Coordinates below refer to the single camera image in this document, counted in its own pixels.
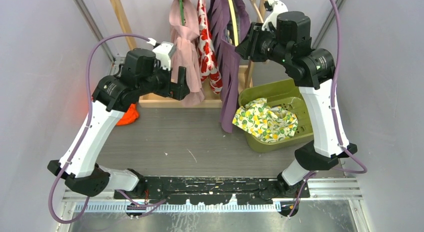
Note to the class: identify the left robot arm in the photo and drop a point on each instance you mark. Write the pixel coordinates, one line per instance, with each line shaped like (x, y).
(143, 72)

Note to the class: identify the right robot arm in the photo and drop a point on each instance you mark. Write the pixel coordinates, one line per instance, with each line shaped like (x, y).
(289, 44)

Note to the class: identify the green plastic basket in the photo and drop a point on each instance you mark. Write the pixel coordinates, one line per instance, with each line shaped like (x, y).
(285, 94)

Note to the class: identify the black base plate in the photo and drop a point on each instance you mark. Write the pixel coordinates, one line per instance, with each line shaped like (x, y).
(209, 191)

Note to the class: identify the red floral garment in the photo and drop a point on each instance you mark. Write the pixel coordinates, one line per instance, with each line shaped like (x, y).
(208, 64)

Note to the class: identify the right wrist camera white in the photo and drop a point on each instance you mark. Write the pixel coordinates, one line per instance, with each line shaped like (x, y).
(275, 7)

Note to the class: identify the orange cloth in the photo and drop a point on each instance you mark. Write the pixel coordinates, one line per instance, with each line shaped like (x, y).
(130, 116)

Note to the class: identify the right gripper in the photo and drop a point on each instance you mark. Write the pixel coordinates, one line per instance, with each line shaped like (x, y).
(248, 50)

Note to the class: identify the green hanger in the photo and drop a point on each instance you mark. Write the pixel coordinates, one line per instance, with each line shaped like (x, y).
(181, 12)

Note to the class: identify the lemon print skirt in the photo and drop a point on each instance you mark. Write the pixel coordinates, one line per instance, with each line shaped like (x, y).
(267, 124)

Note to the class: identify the pink dress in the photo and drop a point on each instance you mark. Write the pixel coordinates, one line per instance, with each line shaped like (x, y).
(186, 55)

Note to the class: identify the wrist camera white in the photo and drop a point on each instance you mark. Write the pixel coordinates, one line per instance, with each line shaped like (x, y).
(275, 7)
(164, 52)

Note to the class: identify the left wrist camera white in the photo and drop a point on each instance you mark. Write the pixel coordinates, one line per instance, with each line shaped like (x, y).
(164, 52)

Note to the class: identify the yellow hanger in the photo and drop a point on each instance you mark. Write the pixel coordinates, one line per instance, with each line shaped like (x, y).
(233, 19)

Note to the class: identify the wooden clothes rack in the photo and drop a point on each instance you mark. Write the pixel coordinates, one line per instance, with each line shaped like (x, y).
(211, 100)

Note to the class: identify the purple skirt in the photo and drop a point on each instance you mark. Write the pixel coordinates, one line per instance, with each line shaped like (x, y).
(228, 60)

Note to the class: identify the beige wooden hanger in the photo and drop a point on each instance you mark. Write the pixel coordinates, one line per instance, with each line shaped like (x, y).
(259, 9)

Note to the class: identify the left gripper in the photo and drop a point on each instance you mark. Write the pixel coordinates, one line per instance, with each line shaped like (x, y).
(172, 90)

